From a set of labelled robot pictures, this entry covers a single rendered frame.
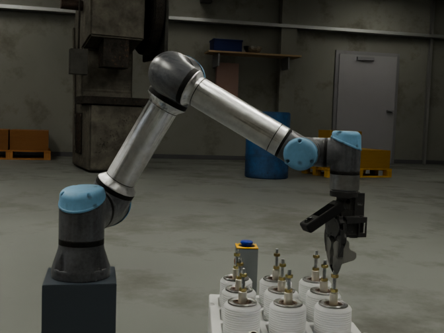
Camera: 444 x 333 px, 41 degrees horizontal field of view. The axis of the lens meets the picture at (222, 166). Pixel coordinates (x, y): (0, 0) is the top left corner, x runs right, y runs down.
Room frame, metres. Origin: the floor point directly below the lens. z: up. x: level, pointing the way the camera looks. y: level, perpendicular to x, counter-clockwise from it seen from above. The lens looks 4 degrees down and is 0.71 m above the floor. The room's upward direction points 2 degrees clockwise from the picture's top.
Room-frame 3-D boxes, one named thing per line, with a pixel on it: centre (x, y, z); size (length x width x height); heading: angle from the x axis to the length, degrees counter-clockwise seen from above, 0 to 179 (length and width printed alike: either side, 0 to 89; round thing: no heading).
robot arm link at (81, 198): (1.54, 0.36, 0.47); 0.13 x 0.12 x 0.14; 167
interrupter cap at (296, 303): (1.51, -0.18, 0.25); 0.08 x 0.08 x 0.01
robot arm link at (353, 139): (1.52, -0.31, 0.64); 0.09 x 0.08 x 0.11; 77
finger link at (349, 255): (1.50, -0.32, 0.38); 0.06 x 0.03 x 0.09; 107
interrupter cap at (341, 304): (1.51, -0.30, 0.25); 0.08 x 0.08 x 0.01
